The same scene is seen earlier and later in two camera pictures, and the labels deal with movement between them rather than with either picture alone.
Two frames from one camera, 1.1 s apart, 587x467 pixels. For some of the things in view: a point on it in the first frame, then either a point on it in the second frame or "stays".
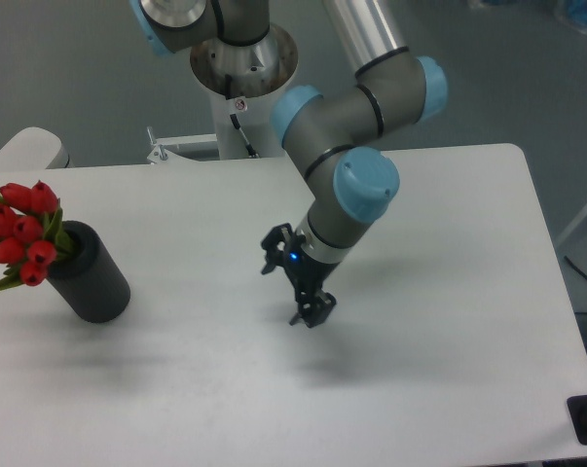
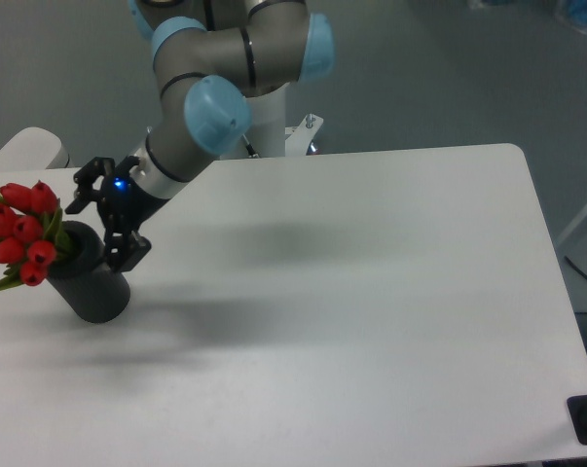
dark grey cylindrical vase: x=89 y=283 stays
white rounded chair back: x=33 y=148 stays
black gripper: x=307 y=274 → x=125 y=208
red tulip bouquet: x=23 y=232 stays
